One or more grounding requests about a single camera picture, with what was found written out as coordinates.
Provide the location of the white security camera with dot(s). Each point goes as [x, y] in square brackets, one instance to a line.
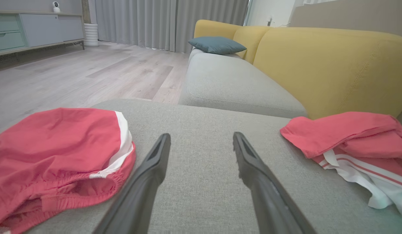
[56, 6]

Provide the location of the large grey sofa seat cushion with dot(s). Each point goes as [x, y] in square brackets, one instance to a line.
[204, 195]

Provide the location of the white ribbed plant pot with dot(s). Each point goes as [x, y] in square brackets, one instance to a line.
[91, 35]

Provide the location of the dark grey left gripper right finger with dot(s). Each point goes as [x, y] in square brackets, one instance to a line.
[262, 188]

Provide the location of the large yellow sofa back cushion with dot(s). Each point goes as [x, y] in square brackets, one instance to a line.
[330, 68]

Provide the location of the grey sofa back cushion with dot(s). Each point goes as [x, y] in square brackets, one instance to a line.
[230, 81]

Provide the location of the blue throw pillow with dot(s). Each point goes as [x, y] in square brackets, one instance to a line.
[217, 45]

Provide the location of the grey curtain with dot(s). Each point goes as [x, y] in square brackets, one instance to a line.
[155, 22]

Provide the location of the red shorts with white stripe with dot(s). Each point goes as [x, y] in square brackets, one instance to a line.
[58, 146]

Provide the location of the red basketball jersey white sleeves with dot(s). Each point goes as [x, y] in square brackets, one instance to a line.
[350, 133]

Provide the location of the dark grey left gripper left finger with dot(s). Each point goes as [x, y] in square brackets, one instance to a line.
[145, 182]

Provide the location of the grey green tv cabinet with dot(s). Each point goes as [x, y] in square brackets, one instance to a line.
[38, 31]

